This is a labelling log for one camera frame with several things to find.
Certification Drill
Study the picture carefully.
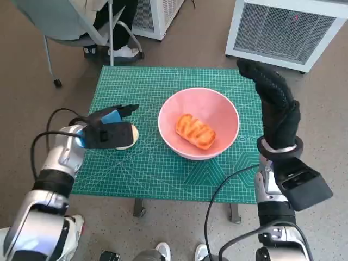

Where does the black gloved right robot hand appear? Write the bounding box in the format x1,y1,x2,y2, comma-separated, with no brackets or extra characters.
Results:
235,58,301,150

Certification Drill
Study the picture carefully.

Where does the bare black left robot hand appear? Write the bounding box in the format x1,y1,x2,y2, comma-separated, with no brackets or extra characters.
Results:
86,103,140,127

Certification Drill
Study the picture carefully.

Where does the round toy bread bun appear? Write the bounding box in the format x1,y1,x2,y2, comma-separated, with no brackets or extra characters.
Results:
115,124,140,151

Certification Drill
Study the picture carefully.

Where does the pink bowl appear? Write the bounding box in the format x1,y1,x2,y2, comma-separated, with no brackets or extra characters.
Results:
158,87,240,161

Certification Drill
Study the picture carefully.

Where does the long striped toy bread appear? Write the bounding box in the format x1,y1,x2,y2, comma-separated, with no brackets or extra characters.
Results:
175,113,217,150

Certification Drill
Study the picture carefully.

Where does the large white vented cabinet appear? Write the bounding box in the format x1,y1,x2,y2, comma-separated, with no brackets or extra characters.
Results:
225,0,348,73

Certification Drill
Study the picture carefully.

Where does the green cutting mat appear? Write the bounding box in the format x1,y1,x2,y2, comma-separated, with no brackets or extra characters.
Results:
71,65,266,205

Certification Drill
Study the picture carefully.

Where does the seated person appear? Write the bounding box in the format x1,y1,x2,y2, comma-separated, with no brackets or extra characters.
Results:
81,0,141,58

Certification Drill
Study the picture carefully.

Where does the black table leg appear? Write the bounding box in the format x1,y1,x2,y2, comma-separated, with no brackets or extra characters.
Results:
133,197,147,218
229,203,243,224

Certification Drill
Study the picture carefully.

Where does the small white vented cabinet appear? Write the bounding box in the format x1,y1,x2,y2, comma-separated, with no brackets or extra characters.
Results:
132,0,188,41

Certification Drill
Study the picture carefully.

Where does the person in white trousers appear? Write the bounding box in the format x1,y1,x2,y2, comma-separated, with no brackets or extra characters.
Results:
0,214,85,261

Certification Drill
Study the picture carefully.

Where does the grey office chair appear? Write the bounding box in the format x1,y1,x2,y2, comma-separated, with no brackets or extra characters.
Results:
12,0,145,88

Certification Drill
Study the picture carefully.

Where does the black device box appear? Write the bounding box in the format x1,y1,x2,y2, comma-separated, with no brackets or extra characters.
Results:
99,250,122,261

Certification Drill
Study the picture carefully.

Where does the white robot foot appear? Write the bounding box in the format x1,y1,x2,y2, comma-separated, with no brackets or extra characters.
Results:
195,244,212,261
155,241,172,261

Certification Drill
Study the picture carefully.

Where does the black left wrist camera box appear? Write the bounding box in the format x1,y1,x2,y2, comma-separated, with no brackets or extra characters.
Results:
82,121,134,150

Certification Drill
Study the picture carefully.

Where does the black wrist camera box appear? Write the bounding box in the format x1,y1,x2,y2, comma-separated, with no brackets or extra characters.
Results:
278,157,334,212
82,121,134,150

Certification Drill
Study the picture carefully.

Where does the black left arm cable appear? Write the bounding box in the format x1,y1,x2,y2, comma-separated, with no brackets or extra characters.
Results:
30,108,92,182

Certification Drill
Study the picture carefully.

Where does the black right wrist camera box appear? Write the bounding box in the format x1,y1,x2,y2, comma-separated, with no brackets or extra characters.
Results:
278,157,334,212

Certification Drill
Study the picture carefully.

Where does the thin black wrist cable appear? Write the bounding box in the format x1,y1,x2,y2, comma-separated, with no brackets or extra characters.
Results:
203,164,260,261

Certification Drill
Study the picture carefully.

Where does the thick black looped cable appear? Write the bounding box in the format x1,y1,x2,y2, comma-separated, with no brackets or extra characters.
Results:
218,220,313,261

